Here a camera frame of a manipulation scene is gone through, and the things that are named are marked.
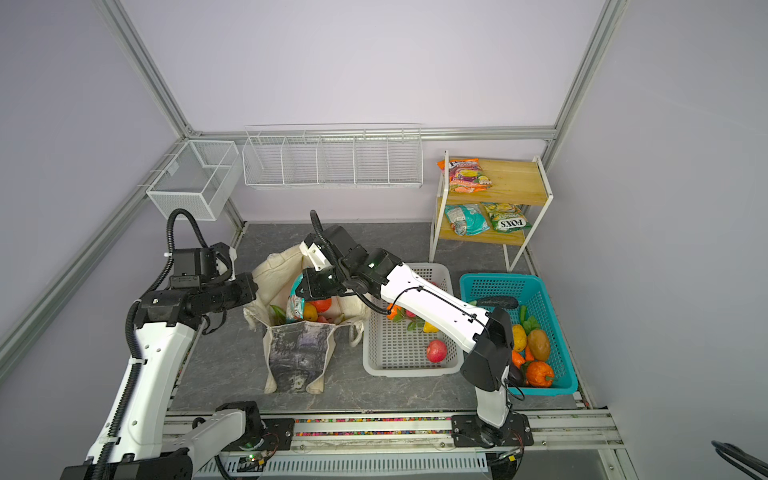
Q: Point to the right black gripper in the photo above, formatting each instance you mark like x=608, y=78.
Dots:
x=313, y=277

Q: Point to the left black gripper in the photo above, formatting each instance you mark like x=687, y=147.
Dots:
x=248, y=288

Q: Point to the red tomato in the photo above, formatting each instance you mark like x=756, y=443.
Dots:
x=322, y=306

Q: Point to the yellow brown mango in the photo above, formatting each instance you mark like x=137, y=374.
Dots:
x=309, y=313

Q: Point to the teal snack bag top shelf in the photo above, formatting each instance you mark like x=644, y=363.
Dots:
x=295, y=303

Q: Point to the teal snack bag shelf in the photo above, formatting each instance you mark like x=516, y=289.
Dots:
x=295, y=303
x=466, y=219

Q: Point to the cream canvas grocery bag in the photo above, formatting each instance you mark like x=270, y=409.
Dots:
x=299, y=338

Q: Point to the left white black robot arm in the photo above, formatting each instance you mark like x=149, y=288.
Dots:
x=197, y=281

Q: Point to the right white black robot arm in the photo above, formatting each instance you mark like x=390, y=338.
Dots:
x=486, y=339

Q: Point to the teal snack bag lower shelf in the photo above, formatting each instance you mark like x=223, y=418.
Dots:
x=466, y=219

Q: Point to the orange snack bag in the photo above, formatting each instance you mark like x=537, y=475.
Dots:
x=465, y=175

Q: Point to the green Foxs candy bag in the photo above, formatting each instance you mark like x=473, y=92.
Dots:
x=506, y=217

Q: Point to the small orange tangerine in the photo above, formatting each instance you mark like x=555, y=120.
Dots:
x=394, y=312

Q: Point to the leafy red twig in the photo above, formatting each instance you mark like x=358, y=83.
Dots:
x=414, y=324

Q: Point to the white plastic fruit basket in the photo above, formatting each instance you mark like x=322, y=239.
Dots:
x=389, y=350

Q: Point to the yellow lemon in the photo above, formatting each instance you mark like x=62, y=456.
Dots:
x=429, y=327

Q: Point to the small white mesh basket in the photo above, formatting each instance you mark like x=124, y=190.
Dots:
x=199, y=178

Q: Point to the red apple front right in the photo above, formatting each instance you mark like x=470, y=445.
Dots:
x=436, y=351

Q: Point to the dark eggplant green stem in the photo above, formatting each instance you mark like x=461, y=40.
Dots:
x=501, y=302

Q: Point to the white wooden two-tier shelf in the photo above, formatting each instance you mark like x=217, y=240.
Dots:
x=490, y=201

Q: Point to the teal plastic vegetable basket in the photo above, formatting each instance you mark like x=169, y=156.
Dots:
x=531, y=291

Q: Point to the yellow vegetable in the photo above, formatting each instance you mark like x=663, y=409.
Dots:
x=519, y=338

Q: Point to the orange carrot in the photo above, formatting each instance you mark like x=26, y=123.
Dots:
x=518, y=360

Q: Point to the brown potato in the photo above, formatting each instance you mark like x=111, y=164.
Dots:
x=539, y=345

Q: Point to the orange bell pepper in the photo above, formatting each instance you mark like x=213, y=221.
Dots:
x=539, y=374

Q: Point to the long white wire basket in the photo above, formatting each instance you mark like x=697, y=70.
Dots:
x=333, y=155

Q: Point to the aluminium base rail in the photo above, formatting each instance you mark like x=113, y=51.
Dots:
x=437, y=444

